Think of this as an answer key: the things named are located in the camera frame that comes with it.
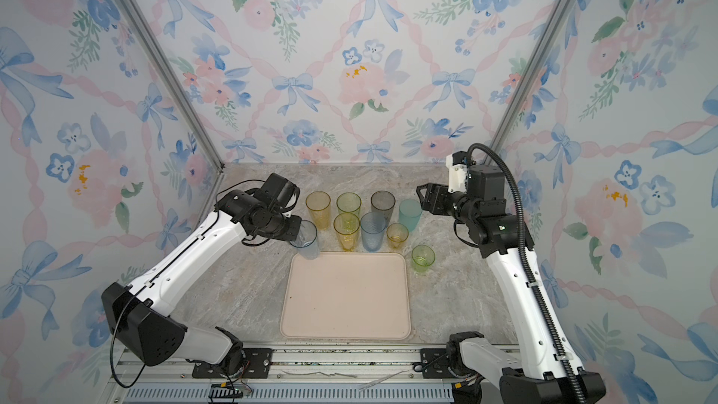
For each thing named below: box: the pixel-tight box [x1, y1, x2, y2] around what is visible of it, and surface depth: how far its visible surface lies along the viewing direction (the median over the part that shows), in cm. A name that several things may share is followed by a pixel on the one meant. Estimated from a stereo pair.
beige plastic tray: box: [280, 251, 412, 340], surface depth 87 cm
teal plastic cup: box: [398, 198, 423, 232], surface depth 96 cm
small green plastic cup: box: [411, 244, 436, 275], surface depth 92 cm
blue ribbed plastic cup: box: [359, 211, 388, 253], surface depth 95 cm
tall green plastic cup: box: [336, 191, 362, 218], surface depth 94 cm
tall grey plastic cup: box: [370, 189, 397, 220], surface depth 94 cm
